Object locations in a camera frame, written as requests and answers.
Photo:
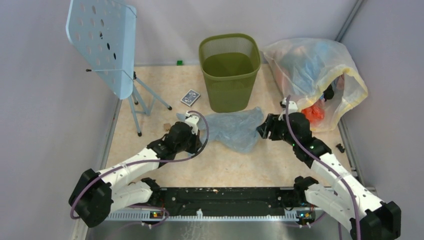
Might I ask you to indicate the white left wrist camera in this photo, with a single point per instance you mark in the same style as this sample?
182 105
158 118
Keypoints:
192 121

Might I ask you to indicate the light blue music stand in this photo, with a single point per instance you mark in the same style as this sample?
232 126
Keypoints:
104 33

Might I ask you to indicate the blue playing card box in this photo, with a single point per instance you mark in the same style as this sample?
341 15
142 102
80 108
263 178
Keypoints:
190 98

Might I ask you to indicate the white toothed rack strip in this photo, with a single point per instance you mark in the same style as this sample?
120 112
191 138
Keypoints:
148 216

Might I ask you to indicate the wooden letter tile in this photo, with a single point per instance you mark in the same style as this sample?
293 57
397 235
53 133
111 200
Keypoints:
167 127

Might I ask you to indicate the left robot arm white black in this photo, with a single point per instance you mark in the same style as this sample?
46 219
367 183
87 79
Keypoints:
99 193

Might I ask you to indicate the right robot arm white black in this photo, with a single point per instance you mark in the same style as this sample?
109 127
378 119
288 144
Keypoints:
352 205

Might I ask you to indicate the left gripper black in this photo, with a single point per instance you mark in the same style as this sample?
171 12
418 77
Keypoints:
197 143

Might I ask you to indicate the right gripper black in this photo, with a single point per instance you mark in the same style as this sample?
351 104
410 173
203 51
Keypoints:
272 123

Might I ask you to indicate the blue plastic trash bag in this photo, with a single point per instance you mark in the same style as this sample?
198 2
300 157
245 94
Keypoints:
235 130

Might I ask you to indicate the large translucent bag of trash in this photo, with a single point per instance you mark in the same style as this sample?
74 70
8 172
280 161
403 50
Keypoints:
321 77

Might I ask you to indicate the small black part on floor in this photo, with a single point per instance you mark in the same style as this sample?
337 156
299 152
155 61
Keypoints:
340 147

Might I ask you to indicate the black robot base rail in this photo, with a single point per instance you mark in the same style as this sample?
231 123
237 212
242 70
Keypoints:
229 201

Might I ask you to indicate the green mesh trash bin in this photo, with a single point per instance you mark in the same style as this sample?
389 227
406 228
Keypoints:
229 64

